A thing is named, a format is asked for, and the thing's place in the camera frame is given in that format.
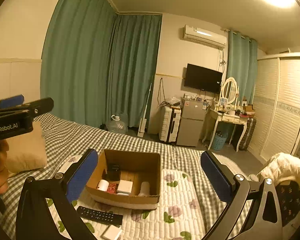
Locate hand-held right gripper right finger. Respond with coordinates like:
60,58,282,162
200,150,283,240

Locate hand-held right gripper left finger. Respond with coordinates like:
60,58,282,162
15,148,99,240

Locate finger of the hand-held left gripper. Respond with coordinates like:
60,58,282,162
0,94,25,110
0,97,54,125

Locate small white round item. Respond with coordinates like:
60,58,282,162
97,179,110,193

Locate black-rimmed power bank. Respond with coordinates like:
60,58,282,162
106,164,121,181

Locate red floral box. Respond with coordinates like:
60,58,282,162
106,182,119,194

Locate white charger block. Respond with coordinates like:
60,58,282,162
117,179,134,196
100,225,123,240

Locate black remote control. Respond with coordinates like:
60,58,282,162
76,206,123,225

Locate cardboard box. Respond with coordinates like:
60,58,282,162
86,149,162,210

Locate white cylindrical bottle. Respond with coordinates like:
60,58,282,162
138,181,151,197

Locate tan pillow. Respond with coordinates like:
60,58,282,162
5,121,48,173

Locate blue basket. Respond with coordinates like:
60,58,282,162
211,131,228,151

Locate floral quilted mat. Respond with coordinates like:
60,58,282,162
46,155,240,240

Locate dark suitcase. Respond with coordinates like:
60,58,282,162
239,117,257,151

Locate white dressing table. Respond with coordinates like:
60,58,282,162
207,105,249,152

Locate grey fridge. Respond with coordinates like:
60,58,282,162
177,97,207,147

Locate clear water jug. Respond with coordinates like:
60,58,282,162
107,115,127,135

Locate green curtain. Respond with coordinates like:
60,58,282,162
106,14,163,130
226,30,258,105
40,0,118,128

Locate white padded jacket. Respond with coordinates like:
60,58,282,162
256,152,300,193

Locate white suitcase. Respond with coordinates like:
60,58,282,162
159,106,182,144

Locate small brown box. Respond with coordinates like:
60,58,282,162
242,104,255,117

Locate white mop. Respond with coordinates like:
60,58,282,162
137,76,155,137

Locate dark floral cloth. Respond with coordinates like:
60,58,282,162
275,180,300,230

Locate clear plastic bag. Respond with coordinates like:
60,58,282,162
165,97,182,107

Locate oval white-framed mirror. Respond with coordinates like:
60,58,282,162
220,77,240,105

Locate white louvred wardrobe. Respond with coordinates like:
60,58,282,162
250,52,300,160

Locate white air conditioner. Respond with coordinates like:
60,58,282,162
182,24,227,49

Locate black wall television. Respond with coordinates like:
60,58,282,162
184,64,223,94

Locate hanging wall cables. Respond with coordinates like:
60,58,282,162
157,77,168,107

